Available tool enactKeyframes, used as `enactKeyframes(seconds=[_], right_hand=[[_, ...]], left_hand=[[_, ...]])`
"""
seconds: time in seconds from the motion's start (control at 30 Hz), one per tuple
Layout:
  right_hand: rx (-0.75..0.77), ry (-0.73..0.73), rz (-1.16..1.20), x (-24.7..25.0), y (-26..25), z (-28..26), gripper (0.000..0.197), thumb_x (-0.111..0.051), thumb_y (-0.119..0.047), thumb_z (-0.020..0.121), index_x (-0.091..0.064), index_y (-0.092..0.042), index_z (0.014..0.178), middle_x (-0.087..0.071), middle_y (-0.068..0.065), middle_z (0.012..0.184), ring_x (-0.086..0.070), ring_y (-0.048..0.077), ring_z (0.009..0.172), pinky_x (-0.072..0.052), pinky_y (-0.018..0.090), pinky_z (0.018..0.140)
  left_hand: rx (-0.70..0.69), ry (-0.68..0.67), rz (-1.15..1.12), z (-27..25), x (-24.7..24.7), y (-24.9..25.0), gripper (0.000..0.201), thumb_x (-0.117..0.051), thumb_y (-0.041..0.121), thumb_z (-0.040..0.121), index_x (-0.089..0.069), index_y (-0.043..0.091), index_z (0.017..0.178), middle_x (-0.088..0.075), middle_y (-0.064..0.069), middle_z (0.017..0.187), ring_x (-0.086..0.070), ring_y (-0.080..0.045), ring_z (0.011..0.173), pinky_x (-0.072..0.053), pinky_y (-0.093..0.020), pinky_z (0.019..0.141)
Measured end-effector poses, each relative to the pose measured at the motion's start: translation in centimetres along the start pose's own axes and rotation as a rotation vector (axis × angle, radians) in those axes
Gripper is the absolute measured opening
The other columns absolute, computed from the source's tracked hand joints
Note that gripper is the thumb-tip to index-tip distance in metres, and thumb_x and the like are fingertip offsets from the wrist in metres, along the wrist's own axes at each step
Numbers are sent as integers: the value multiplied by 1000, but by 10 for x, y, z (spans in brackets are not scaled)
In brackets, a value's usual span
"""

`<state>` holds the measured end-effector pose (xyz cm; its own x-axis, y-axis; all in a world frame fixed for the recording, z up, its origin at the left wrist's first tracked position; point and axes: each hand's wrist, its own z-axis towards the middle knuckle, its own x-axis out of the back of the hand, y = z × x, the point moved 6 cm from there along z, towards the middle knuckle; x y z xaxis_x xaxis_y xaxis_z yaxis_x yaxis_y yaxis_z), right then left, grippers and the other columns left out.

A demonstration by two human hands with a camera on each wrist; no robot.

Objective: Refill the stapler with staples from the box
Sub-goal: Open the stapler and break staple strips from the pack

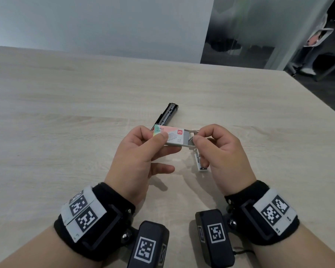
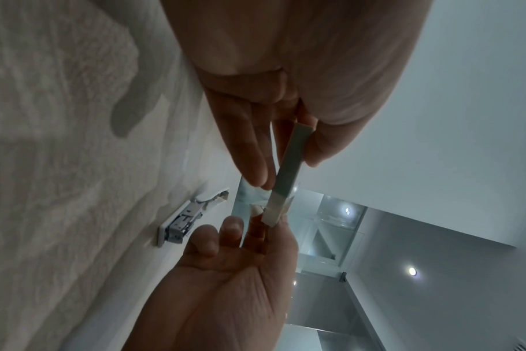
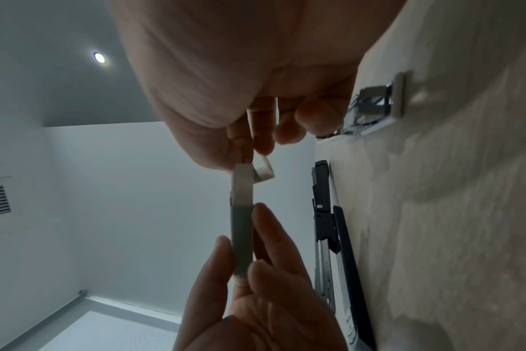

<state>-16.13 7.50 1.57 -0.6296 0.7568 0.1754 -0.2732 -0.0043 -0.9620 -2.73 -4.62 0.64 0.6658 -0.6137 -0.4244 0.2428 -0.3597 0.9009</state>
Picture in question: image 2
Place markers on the person's right hand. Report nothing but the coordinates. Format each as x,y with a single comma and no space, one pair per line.
228,294

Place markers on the person's left hand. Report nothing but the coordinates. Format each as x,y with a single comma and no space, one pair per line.
297,51

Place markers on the pastel printed staples box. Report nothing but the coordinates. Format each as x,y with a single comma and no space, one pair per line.
289,171

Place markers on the black door top fitting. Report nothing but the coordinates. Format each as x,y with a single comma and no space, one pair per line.
343,276

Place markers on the round ceiling light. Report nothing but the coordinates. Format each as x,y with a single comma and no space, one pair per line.
346,209
412,271

